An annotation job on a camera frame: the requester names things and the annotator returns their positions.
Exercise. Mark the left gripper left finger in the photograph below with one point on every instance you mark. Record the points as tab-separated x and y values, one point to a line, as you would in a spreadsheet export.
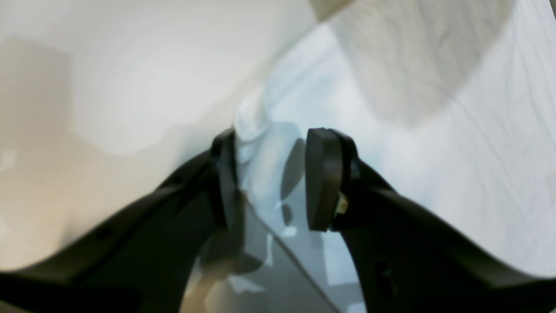
138	260

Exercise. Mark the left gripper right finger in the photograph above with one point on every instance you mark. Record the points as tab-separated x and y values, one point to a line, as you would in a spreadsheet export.
408	260

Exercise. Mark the white t-shirt with print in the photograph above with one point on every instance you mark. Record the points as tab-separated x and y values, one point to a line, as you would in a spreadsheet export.
451	101

